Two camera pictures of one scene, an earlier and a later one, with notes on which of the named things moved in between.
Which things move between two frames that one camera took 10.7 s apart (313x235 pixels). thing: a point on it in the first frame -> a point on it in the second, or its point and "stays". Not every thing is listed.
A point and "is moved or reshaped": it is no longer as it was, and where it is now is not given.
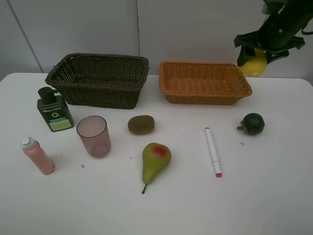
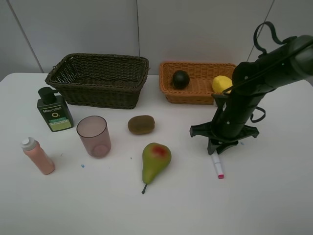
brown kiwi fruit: (141, 124) stays
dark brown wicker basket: (99, 81) stays
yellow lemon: (256, 66) is moved or reshaped
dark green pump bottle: (54, 109) stays
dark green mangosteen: (253, 124) -> (180, 80)
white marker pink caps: (215, 157) stays
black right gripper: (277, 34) -> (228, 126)
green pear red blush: (155, 157) stays
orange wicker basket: (202, 83) stays
